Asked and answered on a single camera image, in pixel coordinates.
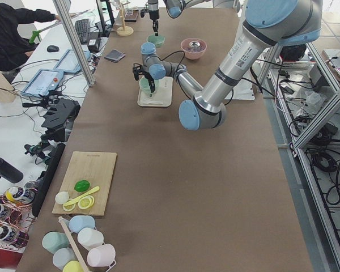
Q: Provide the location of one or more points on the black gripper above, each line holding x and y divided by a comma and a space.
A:
153, 13
146, 74

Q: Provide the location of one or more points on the green bowl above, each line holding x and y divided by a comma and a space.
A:
145, 87
157, 40

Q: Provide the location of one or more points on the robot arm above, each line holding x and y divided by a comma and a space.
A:
266, 24
175, 8

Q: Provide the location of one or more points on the cream serving tray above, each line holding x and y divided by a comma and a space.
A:
161, 98

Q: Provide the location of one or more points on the dark wooden tray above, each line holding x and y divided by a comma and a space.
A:
131, 15

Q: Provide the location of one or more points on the wooden mug tree stand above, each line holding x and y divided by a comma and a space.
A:
119, 26

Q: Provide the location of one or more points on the metal ball in bowl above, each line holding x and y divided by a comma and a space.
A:
194, 46

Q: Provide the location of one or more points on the pink bowl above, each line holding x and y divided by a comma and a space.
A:
193, 55

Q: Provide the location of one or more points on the grey folded cloth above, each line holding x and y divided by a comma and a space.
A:
114, 56

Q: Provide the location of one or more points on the black keyboard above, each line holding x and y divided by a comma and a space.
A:
82, 27

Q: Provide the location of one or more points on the far teach pendant tablet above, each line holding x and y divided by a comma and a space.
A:
68, 63

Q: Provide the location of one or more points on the teach pendant tablet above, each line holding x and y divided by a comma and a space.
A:
68, 63
42, 83

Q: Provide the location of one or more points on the bamboo cutting board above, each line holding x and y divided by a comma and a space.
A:
91, 173

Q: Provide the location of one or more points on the black computer mouse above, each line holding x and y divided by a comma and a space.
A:
52, 48

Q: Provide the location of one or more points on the near teach pendant tablet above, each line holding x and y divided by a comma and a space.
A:
42, 83

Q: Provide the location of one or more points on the yellow plastic knife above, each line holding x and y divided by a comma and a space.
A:
77, 199

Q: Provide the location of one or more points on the green toy lime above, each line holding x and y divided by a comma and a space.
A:
82, 186

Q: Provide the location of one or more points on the upper lemon slice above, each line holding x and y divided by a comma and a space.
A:
86, 202

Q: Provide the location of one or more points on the lemon slice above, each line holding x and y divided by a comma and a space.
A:
86, 202
68, 206

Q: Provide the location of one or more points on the person in black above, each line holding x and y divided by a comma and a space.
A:
14, 49

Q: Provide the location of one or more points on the white toy garlic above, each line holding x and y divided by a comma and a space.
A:
62, 197

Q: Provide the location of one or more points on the lower lemon slice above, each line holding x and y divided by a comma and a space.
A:
68, 206

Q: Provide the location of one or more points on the light blue cup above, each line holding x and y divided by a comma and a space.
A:
79, 222

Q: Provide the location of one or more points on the white cup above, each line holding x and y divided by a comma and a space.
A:
90, 238

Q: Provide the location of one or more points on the black water bottle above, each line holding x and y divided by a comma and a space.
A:
9, 172

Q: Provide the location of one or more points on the yellow sauce bottle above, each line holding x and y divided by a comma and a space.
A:
22, 195

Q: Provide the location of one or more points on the pink cup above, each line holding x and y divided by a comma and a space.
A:
102, 256

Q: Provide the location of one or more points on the mint green cup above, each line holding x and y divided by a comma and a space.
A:
53, 241

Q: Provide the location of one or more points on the pale grey cup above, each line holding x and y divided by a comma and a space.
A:
62, 257

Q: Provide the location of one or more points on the yellow cup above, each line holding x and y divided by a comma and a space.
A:
73, 266

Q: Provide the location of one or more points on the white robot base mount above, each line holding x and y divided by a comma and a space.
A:
244, 89

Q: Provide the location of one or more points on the black camera stand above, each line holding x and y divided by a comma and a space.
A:
59, 117

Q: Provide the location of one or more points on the aluminium frame post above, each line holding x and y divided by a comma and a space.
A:
68, 26

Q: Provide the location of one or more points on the green handled grabber tool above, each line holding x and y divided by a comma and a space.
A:
36, 33

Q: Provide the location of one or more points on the wooden rack handle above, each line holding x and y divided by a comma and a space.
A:
77, 253

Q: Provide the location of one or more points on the copper wire bottle rack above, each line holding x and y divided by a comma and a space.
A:
16, 221

